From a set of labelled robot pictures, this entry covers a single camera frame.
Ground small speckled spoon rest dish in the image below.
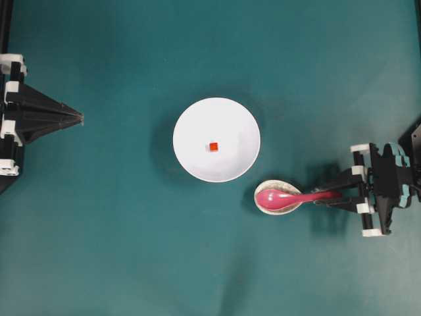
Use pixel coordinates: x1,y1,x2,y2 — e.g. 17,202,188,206
254,180,301,215

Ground large white bowl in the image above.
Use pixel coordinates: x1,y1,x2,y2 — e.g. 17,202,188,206
172,97,260,183

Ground small red block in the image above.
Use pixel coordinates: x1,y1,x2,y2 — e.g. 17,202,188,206
209,142,218,152

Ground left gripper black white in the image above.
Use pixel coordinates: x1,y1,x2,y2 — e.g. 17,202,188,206
1,53,84,192

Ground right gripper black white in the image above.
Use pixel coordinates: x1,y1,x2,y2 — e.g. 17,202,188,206
311,142,411,237

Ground pink plastic spoon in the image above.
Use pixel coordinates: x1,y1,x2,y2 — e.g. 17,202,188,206
257,189,342,211

